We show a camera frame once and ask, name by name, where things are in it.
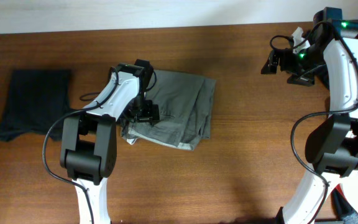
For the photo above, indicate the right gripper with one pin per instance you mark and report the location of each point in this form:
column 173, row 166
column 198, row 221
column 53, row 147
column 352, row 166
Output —
column 286, row 54

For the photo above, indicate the folded dark green garment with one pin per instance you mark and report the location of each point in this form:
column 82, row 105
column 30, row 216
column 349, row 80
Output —
column 35, row 100

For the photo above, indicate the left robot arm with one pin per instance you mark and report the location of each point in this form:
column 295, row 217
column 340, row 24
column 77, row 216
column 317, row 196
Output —
column 89, row 141

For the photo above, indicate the grey shorts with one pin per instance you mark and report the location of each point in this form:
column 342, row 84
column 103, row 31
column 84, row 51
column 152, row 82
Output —
column 185, row 103

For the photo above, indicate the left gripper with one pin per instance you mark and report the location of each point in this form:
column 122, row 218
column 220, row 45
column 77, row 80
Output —
column 151, row 112

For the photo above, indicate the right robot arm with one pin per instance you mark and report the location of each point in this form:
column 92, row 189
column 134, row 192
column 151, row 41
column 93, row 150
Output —
column 331, row 150

